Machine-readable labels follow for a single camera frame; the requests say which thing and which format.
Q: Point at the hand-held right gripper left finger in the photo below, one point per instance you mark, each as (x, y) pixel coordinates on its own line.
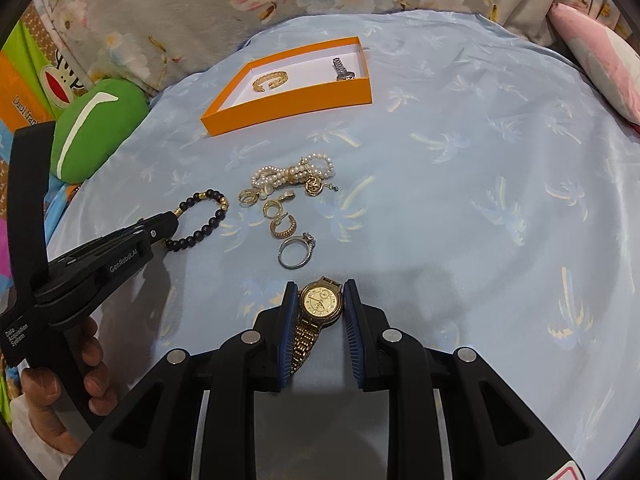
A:
(287, 335)

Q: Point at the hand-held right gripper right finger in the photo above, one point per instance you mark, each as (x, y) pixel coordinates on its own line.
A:
(352, 335)

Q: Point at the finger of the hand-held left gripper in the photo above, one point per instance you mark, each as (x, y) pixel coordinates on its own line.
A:
(160, 220)
(125, 265)

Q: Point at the gold wristwatch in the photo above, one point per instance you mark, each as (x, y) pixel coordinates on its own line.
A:
(320, 302)

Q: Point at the wide gold hoop earring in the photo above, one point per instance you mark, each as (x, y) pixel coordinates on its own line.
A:
(282, 232)

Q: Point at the small gold earring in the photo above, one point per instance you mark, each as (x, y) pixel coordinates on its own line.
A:
(288, 195)

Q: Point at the orange shallow box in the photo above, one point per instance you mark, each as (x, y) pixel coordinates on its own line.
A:
(300, 100)

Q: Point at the person's left hand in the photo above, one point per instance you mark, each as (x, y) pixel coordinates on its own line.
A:
(97, 385)

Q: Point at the green plush cushion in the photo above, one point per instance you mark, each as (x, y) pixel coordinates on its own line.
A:
(100, 125)

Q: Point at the colourful cartoon printed cloth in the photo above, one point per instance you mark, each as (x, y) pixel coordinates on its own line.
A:
(30, 75)

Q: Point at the grey floral blanket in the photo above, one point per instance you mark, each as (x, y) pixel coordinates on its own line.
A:
(200, 10)

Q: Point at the silver wristwatch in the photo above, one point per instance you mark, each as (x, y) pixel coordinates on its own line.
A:
(344, 74)

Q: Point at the pink and white pillow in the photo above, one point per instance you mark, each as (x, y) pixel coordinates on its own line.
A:
(595, 55)

